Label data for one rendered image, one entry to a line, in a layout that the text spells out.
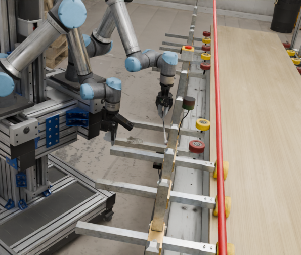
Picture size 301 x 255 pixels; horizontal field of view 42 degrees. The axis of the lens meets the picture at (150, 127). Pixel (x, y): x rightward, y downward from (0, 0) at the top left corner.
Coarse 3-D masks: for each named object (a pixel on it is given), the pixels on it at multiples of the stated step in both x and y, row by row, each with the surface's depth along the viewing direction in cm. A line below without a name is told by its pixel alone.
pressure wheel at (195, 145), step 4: (192, 140) 198; (196, 140) 198; (192, 144) 194; (196, 144) 195; (200, 144) 195; (204, 144) 195; (192, 148) 193; (196, 148) 192; (200, 148) 192; (196, 152) 193; (200, 152) 194
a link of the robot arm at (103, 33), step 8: (128, 0) 195; (104, 16) 206; (112, 16) 203; (104, 24) 207; (112, 24) 207; (96, 32) 213; (104, 32) 210; (112, 32) 214; (96, 40) 213; (104, 40) 213; (104, 48) 218
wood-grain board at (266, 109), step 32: (224, 32) 401; (256, 32) 416; (224, 64) 311; (256, 64) 320; (288, 64) 329; (224, 96) 254; (256, 96) 260; (288, 96) 266; (224, 128) 214; (256, 128) 219; (288, 128) 223; (224, 160) 185; (256, 160) 188; (288, 160) 192; (256, 192) 166; (288, 192) 168; (256, 224) 148; (288, 224) 150
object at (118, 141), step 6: (120, 138) 201; (120, 144) 200; (126, 144) 199; (132, 144) 199; (138, 144) 198; (144, 144) 198; (150, 144) 199; (156, 144) 199; (150, 150) 199; (156, 150) 199; (162, 150) 198; (180, 150) 197; (186, 150) 197; (192, 156) 197; (198, 156) 197
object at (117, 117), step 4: (116, 116) 192; (120, 116) 194; (116, 120) 193; (120, 120) 192; (124, 120) 194; (128, 120) 196; (120, 124) 193; (124, 124) 193; (128, 124) 193; (132, 124) 195; (128, 128) 194; (132, 128) 194
